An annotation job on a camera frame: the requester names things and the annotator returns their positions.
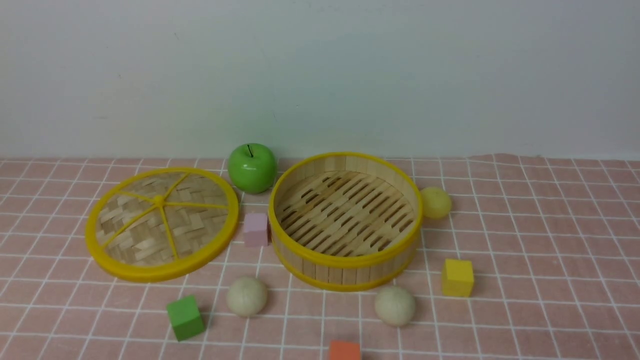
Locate green cube block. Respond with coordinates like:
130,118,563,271
166,295,206,342

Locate pink checkered tablecloth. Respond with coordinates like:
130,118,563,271
0,153,640,360

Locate yellow cube block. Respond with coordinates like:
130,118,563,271
441,259,474,297

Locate white bun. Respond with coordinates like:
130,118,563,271
226,276,268,317
374,285,417,327

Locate bamboo steamer tray yellow rim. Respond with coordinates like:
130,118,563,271
268,152,424,292

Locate woven bamboo steamer lid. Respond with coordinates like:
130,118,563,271
85,167,240,283

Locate green apple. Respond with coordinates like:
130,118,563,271
227,143,278,194

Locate orange cube block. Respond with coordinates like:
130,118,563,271
327,341,362,360

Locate pink cube block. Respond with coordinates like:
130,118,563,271
242,212,270,248

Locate yellow bun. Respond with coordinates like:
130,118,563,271
420,187,453,220

